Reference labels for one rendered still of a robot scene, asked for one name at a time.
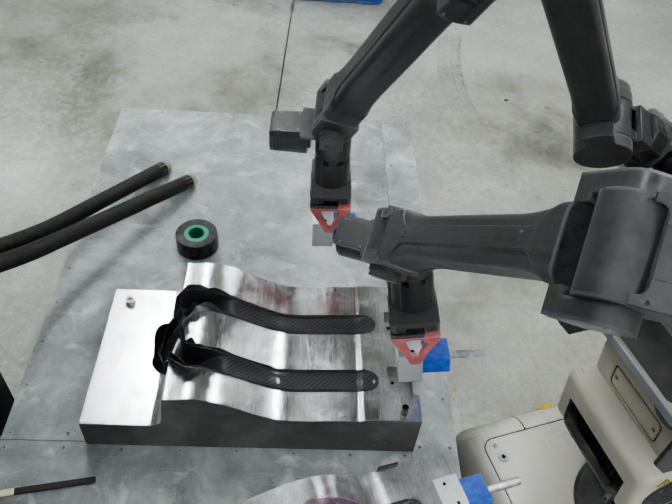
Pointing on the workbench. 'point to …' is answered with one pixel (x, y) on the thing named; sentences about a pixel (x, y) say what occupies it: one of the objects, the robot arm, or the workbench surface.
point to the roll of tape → (197, 239)
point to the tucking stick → (47, 486)
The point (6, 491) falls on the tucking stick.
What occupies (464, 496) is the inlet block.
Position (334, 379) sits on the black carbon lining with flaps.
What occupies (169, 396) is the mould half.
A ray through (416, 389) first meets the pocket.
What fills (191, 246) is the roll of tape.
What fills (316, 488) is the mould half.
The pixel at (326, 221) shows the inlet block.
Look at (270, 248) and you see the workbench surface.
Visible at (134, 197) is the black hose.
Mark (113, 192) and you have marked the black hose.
